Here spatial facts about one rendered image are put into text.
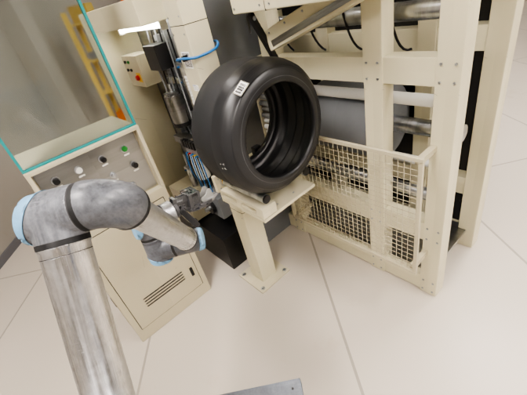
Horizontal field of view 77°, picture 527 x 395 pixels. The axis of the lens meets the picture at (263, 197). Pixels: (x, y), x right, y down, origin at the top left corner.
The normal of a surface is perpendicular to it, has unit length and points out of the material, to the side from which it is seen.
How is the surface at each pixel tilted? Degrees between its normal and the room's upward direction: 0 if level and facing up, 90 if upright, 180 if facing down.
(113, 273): 90
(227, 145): 81
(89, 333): 64
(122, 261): 90
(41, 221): 60
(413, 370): 0
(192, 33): 90
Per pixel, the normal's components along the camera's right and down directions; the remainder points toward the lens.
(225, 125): -0.10, 0.26
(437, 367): -0.21, -0.81
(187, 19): 0.66, 0.29
